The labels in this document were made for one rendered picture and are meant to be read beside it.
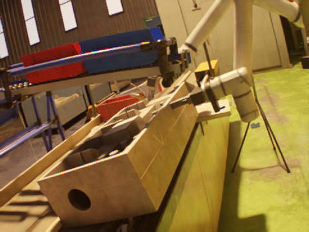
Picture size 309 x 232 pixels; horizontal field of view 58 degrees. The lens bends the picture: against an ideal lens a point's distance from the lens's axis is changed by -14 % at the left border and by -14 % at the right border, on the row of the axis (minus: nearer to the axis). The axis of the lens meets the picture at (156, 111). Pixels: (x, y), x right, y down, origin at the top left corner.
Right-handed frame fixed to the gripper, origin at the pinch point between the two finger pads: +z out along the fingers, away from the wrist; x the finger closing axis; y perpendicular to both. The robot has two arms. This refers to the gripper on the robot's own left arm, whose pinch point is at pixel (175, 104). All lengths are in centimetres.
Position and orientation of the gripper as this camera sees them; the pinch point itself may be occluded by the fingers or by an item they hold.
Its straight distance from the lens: 134.2
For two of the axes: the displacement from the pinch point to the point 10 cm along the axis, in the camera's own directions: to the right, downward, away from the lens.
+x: -2.4, 2.7, -9.3
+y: -4.1, -9.0, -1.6
